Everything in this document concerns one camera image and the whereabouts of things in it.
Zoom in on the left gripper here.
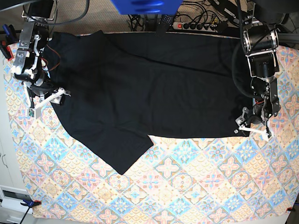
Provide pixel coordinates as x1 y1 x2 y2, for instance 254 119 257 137
234 105 272 141

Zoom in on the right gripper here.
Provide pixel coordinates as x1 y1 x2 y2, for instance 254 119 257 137
24 80 71 110

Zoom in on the black T-shirt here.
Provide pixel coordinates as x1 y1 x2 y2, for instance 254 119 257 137
44 31 253 174

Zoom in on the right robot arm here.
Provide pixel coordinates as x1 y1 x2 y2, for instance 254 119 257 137
12 0 70 111

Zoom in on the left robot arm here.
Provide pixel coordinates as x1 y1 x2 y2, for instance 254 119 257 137
232 0 288 141

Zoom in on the orange black clamp left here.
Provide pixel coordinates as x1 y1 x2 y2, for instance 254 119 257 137
0 41 13 61

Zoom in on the blue clamp top left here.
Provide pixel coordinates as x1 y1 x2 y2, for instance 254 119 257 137
2 24 19 44

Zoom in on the patterned colourful tablecloth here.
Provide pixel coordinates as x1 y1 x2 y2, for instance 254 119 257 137
3 47 299 224

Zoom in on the white cabinet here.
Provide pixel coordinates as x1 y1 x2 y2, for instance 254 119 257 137
0 56 36 224

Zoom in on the blue orange clamp bottom left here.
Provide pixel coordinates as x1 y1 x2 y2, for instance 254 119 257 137
20 199 42 208

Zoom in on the white power strip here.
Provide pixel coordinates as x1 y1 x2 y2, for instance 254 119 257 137
172 22 216 32

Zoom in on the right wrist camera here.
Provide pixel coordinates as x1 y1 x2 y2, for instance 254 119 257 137
27 108 41 119

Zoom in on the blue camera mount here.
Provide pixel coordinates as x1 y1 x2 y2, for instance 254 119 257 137
111 0 183 15

